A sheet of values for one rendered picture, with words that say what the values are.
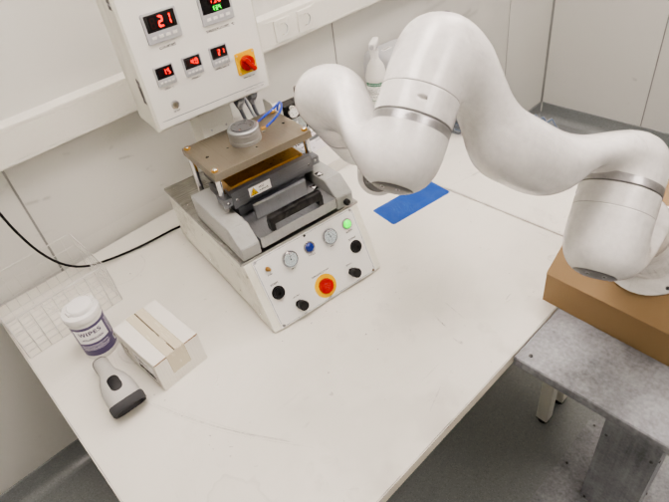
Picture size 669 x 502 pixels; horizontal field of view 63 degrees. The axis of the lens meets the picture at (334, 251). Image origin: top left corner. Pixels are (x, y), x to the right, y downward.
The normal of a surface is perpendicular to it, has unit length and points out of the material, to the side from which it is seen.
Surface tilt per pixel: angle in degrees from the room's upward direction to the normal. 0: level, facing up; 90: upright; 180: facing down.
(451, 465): 0
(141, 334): 1
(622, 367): 0
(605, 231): 44
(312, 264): 65
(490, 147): 79
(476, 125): 85
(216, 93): 90
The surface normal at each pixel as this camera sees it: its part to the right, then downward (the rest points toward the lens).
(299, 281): 0.48, 0.10
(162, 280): -0.13, -0.76
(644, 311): -0.60, -0.21
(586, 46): -0.72, 0.52
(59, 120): 0.69, 0.40
